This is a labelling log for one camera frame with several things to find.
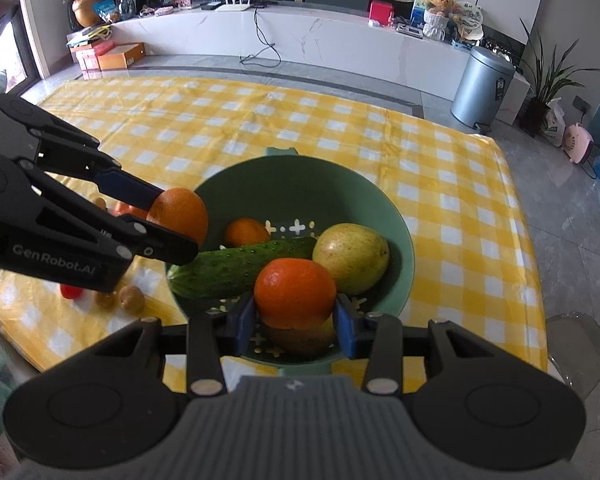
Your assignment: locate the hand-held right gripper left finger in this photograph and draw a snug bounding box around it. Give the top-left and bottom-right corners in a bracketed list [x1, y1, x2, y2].
[82, 296, 258, 397]

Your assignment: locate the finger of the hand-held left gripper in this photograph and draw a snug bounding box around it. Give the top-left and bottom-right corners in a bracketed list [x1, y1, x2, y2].
[0, 93, 166, 209]
[17, 159, 200, 267]

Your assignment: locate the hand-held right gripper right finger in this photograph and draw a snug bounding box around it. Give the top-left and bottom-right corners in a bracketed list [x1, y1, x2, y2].
[332, 294, 527, 396]

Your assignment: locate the green cucumber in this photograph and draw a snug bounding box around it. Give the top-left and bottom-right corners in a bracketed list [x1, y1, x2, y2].
[166, 236, 317, 301]

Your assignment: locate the yellow green pear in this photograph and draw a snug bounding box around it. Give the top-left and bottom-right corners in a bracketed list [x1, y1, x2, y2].
[312, 223, 391, 296]

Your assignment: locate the green colander bowl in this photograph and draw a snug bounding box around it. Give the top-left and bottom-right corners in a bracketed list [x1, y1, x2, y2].
[165, 146, 415, 377]

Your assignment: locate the orange cardboard box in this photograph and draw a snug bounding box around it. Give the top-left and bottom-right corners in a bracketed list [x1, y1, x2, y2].
[97, 42, 146, 72]

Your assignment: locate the red cardboard box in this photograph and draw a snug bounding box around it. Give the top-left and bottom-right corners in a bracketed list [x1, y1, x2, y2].
[75, 45, 115, 72]

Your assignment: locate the blue snack packet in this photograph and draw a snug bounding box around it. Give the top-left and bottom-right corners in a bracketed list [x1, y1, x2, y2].
[92, 0, 117, 24]

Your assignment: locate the gold round vase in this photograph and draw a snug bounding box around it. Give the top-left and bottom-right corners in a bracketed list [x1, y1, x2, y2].
[72, 0, 109, 29]

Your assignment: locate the yellow checked tablecloth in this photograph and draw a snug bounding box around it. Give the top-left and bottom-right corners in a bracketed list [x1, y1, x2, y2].
[0, 77, 549, 397]

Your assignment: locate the clear acrylic chair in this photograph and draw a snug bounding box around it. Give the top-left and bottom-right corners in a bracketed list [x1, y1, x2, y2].
[545, 312, 600, 402]

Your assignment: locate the white marble tv cabinet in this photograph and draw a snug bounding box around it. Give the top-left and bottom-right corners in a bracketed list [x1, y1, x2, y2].
[70, 0, 529, 127]

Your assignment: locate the silver pedal trash can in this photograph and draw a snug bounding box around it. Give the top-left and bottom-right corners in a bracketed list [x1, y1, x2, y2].
[451, 45, 516, 136]

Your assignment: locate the potted long-leaf plant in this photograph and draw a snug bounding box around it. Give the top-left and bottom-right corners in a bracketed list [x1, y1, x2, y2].
[519, 17, 600, 137]

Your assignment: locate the white plastic bag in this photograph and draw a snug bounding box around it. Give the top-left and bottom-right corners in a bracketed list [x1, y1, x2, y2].
[540, 97, 566, 147]

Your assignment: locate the pink fan heater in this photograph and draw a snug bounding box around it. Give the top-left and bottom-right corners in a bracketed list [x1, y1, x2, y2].
[562, 122, 596, 164]

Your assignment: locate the small red box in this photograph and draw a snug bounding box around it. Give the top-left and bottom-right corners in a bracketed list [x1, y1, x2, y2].
[369, 1, 394, 26]

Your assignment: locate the white woven basket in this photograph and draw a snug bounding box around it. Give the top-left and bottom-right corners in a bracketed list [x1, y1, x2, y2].
[422, 10, 451, 41]

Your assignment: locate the round paper fan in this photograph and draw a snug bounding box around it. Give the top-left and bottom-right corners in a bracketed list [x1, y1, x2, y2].
[455, 10, 485, 41]

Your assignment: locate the black power cable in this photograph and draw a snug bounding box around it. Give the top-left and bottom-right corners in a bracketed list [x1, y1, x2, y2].
[240, 7, 282, 67]

